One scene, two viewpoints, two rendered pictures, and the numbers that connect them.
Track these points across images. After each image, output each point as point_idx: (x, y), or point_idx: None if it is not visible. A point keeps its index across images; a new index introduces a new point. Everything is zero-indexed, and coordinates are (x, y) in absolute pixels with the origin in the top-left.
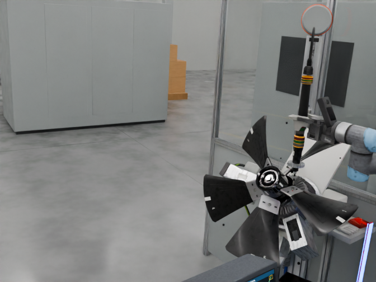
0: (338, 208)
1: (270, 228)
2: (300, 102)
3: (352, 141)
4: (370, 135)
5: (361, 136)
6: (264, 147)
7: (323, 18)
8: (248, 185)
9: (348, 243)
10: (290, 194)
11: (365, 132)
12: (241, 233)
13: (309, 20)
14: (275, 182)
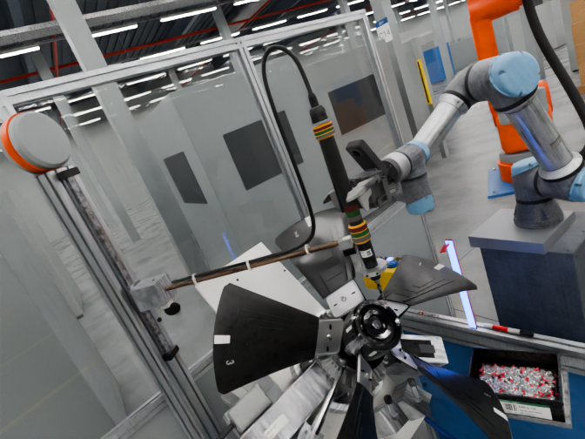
0: (416, 267)
1: (437, 369)
2: (339, 169)
3: (416, 165)
4: (422, 144)
5: (420, 151)
6: (297, 317)
7: (53, 133)
8: (360, 381)
9: None
10: (401, 307)
11: (417, 145)
12: (473, 412)
13: (35, 142)
14: (386, 314)
